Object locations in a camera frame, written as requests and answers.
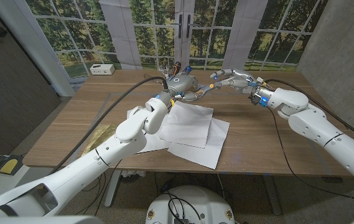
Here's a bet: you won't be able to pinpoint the white power strip box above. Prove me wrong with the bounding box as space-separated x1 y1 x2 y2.
89 63 116 76

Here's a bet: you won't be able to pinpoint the silver metal wrench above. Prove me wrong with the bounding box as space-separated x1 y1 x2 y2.
157 66 170 79

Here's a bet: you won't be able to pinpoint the creased white paper sheet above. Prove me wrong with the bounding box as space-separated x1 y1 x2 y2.
159 100 214 149

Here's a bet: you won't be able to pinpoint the gold foil sheet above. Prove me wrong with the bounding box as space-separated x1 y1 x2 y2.
82 123 118 156

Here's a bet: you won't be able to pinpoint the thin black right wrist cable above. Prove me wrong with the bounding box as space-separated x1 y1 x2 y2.
266 106 354 206

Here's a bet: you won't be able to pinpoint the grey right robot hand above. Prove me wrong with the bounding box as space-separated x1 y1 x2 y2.
209 68 259 96

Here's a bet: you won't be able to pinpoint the white table leg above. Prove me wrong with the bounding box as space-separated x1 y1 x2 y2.
104 169 122 208

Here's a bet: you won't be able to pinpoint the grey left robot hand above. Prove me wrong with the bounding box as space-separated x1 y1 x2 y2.
163 73 201 102

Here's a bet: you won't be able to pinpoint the grey table leg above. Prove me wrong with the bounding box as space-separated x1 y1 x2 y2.
262 174 282 216

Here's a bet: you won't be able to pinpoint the yellow handled scissors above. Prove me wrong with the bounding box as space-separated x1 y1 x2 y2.
181 83 218 102

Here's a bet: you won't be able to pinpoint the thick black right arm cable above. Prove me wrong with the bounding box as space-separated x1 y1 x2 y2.
264 78 354 147

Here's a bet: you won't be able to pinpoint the white mug with tools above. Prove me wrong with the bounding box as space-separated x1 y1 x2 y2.
170 61 182 76

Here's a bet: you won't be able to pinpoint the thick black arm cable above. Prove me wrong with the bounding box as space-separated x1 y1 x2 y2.
48 76 169 175
264 78 354 147

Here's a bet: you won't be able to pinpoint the printed window forest backdrop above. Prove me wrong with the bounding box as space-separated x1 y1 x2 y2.
24 0 330 78

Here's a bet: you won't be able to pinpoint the large white paper sheet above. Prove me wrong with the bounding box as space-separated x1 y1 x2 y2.
167 117 230 170

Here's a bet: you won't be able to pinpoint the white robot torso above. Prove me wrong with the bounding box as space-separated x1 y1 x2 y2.
145 185 236 224

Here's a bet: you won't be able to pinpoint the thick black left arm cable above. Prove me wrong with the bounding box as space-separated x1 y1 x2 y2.
48 76 169 175

